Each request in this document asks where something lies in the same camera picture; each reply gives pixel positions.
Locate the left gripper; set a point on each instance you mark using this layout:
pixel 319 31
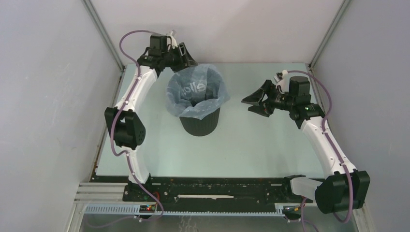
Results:
pixel 186 60

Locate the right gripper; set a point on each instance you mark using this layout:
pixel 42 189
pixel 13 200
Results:
pixel 255 98

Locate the blue plastic trash bag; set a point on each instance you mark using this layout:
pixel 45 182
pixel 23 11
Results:
pixel 196 92

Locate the black trash bin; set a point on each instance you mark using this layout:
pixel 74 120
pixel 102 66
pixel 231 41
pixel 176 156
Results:
pixel 201 127

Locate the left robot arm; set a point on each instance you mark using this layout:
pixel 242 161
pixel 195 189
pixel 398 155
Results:
pixel 126 130

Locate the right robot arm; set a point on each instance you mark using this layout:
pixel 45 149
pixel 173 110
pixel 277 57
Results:
pixel 344 188

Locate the small circuit board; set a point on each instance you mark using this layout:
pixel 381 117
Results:
pixel 147 208

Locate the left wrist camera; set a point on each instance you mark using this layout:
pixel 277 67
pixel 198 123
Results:
pixel 172 41

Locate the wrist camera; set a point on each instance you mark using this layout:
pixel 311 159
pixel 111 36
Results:
pixel 172 41
pixel 282 81

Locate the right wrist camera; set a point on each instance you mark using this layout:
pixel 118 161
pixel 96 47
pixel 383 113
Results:
pixel 282 81

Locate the left corner frame post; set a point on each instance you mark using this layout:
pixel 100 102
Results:
pixel 95 18

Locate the corner frame post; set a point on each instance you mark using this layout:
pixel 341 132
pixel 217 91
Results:
pixel 330 31
pixel 95 18

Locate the right corner frame post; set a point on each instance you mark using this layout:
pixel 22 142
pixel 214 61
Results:
pixel 330 31

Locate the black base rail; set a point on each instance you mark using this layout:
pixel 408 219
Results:
pixel 210 194

